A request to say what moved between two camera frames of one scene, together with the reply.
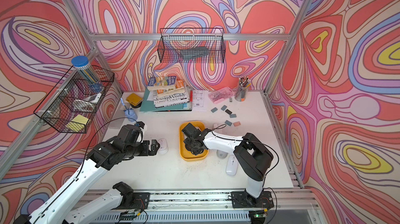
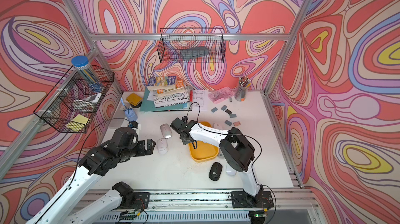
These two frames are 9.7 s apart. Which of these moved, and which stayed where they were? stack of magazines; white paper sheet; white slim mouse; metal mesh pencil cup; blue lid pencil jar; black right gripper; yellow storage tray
Moved: yellow storage tray; white slim mouse; black right gripper
Stayed: blue lid pencil jar; stack of magazines; white paper sheet; metal mesh pencil cup
